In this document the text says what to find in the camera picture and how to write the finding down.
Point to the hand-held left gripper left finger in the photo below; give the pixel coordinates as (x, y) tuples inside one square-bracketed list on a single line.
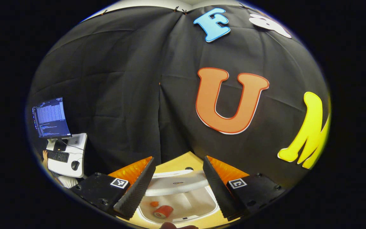
[(140, 189)]

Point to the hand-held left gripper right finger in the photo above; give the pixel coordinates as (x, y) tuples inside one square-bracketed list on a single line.
[(219, 190)]

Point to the orange paper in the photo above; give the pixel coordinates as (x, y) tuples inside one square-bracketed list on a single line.
[(154, 204)]

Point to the orange pop can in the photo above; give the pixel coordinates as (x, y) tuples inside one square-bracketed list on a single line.
[(165, 210)]

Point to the white desktop garbage bin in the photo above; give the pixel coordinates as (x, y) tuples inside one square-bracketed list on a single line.
[(176, 183)]

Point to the black computer mouse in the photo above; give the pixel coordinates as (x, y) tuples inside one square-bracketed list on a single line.
[(75, 165)]

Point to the white computer desk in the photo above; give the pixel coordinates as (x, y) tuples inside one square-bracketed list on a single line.
[(78, 143)]

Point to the black keyboard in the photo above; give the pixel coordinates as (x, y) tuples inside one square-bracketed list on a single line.
[(58, 156)]

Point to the black backdrop cloth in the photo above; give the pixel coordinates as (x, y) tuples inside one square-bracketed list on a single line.
[(122, 79)]

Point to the computer monitor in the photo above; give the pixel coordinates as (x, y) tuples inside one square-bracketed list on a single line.
[(51, 116)]

